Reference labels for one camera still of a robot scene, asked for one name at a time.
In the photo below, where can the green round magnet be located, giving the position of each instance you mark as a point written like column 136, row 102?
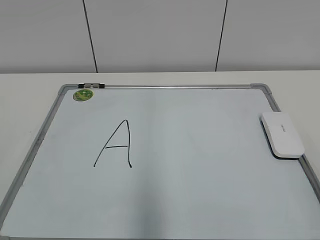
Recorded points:
column 83, row 95

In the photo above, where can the grey-framed whiteboard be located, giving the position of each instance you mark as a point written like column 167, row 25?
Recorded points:
column 160, row 162

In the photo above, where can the white rectangular board eraser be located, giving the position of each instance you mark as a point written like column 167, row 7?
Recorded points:
column 282, row 135

